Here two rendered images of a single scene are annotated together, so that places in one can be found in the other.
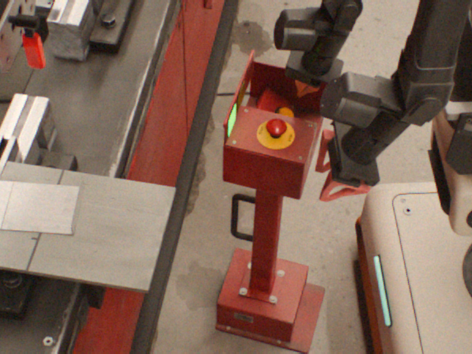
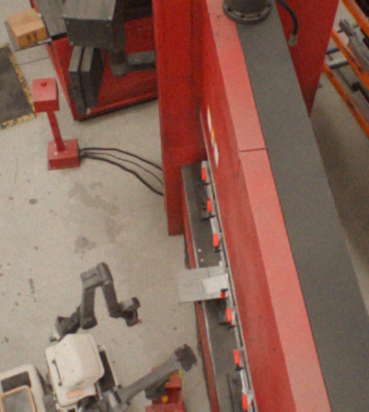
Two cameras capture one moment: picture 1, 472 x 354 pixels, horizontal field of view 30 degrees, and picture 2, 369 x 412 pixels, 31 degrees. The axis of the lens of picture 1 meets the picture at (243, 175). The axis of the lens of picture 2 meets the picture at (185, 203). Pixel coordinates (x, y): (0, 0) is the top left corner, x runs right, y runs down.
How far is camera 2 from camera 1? 2.92 m
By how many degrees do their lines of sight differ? 67
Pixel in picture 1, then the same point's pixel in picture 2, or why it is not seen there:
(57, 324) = not seen: hidden behind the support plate
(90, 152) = (217, 330)
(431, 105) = not seen: hidden behind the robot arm
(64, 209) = (206, 286)
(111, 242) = (189, 280)
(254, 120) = (174, 381)
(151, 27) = (221, 392)
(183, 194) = not seen: outside the picture
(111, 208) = (193, 291)
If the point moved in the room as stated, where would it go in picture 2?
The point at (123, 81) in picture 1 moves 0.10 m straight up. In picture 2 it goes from (219, 362) to (220, 356)
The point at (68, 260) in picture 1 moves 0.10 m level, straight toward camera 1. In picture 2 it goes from (198, 272) to (187, 259)
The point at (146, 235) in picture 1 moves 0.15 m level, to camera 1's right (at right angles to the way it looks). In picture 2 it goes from (181, 285) to (153, 292)
